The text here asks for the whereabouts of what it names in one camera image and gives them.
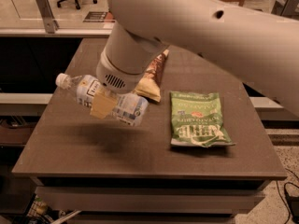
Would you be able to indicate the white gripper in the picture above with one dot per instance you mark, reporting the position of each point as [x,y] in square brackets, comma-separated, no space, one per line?
[116,76]

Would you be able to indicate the clear plastic water bottle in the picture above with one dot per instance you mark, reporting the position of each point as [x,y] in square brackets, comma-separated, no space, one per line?
[129,109]

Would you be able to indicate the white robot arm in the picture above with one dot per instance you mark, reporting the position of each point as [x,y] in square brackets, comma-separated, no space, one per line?
[260,49]

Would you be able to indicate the sea salt chips bag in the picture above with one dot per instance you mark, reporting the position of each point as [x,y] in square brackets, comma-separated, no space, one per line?
[149,85]

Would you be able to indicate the green kettle chips bag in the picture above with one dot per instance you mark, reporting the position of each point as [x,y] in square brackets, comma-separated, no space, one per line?
[197,121]

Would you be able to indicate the left metal glass bracket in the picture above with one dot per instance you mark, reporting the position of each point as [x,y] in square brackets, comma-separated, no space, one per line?
[50,24]

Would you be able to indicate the metal glass bracket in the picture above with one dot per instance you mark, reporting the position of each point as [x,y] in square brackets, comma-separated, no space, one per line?
[286,8]
[50,24]

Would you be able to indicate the right metal glass bracket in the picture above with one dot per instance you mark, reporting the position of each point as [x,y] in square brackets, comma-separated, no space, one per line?
[286,8]

